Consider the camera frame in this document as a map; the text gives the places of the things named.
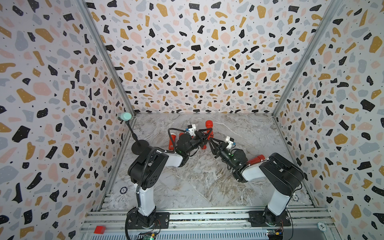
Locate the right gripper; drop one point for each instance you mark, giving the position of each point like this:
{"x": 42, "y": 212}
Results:
{"x": 222, "y": 149}

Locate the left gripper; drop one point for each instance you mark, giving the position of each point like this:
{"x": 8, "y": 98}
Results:
{"x": 200, "y": 135}

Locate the red flashlight white rim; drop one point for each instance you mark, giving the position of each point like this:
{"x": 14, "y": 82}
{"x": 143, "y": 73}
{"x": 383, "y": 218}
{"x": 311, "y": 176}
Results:
{"x": 171, "y": 143}

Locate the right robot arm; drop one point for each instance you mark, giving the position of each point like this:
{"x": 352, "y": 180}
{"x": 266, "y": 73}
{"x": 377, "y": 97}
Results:
{"x": 280, "y": 172}

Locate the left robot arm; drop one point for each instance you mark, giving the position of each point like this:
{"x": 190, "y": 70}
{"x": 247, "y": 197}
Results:
{"x": 148, "y": 166}

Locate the microphone stand green head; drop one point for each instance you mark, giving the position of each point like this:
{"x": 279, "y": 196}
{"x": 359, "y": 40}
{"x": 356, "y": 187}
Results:
{"x": 139, "y": 145}

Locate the round marker sticker right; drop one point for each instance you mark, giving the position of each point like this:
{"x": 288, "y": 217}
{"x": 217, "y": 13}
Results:
{"x": 295, "y": 198}

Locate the round marker sticker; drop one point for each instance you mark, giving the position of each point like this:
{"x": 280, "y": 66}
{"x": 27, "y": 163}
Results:
{"x": 295, "y": 198}
{"x": 123, "y": 190}

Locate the round marker sticker left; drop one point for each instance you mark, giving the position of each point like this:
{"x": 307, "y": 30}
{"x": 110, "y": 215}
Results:
{"x": 123, "y": 190}

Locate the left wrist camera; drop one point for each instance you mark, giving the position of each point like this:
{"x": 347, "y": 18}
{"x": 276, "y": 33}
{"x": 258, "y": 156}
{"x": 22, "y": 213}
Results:
{"x": 192, "y": 129}

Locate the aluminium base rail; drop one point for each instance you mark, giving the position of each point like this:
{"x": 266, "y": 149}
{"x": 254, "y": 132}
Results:
{"x": 234, "y": 223}

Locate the red block on rail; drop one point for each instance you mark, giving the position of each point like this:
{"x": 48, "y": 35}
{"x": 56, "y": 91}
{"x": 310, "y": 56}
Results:
{"x": 100, "y": 230}

